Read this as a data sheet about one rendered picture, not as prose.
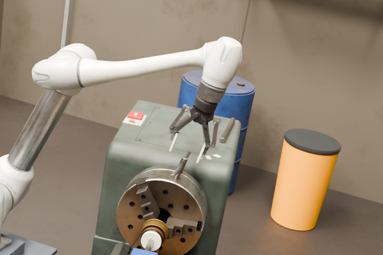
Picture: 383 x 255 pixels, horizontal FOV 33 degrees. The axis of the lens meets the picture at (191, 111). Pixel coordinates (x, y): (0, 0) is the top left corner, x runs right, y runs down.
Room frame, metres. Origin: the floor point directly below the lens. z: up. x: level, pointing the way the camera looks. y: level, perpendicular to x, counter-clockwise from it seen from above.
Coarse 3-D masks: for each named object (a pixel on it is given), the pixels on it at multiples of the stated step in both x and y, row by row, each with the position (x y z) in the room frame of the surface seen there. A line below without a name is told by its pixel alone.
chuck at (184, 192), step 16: (144, 176) 2.10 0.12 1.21; (160, 176) 2.08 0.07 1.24; (128, 192) 2.07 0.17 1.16; (160, 192) 2.06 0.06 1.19; (176, 192) 2.05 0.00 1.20; (192, 192) 2.06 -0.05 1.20; (128, 208) 2.07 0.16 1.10; (176, 208) 2.05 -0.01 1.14; (192, 208) 2.05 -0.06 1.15; (128, 224) 2.06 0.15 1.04; (128, 240) 2.06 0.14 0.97; (176, 240) 2.05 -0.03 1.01; (192, 240) 2.05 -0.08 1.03
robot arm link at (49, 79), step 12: (48, 60) 2.11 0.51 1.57; (60, 60) 2.10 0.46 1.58; (72, 60) 2.10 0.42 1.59; (36, 72) 2.10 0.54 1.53; (48, 72) 2.08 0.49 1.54; (60, 72) 2.07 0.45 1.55; (72, 72) 2.07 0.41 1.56; (36, 84) 2.11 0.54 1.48; (48, 84) 2.08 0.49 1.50; (60, 84) 2.07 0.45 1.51; (72, 84) 2.07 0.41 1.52
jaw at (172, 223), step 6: (168, 222) 2.01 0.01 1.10; (174, 222) 2.02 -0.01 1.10; (180, 222) 2.02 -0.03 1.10; (186, 222) 2.03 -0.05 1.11; (192, 222) 2.03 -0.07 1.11; (198, 222) 2.05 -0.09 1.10; (168, 228) 1.97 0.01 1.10; (174, 228) 1.99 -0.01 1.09; (180, 228) 1.99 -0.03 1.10; (186, 228) 2.01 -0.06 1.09; (192, 228) 2.01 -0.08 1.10; (198, 228) 2.05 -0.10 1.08; (168, 234) 1.97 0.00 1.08; (174, 234) 1.99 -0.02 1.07; (180, 234) 1.99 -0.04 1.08; (186, 234) 2.01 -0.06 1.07; (192, 234) 2.01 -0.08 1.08
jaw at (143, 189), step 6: (144, 180) 2.08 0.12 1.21; (138, 186) 2.07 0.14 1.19; (144, 186) 2.06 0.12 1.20; (138, 192) 2.02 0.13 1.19; (144, 192) 2.02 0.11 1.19; (150, 192) 2.05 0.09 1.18; (138, 198) 2.02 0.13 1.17; (144, 198) 2.02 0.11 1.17; (150, 198) 2.03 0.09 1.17; (144, 204) 2.01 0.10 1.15; (150, 204) 2.00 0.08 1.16; (156, 204) 2.05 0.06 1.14; (144, 210) 2.00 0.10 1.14; (150, 210) 2.00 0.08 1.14; (156, 210) 2.02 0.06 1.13; (144, 216) 1.98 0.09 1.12; (150, 216) 1.98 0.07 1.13; (156, 216) 2.00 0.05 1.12
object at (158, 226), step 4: (148, 220) 1.97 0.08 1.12; (152, 220) 1.97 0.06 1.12; (156, 220) 1.97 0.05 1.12; (160, 220) 1.97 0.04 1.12; (144, 224) 1.97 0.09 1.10; (148, 224) 1.95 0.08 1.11; (152, 224) 1.94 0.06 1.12; (156, 224) 1.95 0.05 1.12; (160, 224) 1.96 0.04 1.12; (164, 224) 1.97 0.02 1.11; (144, 228) 1.94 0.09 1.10; (148, 228) 1.93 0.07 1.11; (152, 228) 1.92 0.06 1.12; (156, 228) 1.93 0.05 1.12; (160, 228) 1.94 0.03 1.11; (164, 228) 1.95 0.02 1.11; (144, 232) 1.91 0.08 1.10; (156, 232) 1.91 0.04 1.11; (160, 232) 1.92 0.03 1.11; (164, 232) 1.94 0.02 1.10; (168, 232) 1.97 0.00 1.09; (160, 236) 1.91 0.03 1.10; (164, 236) 1.94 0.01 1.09; (164, 240) 1.94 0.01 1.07
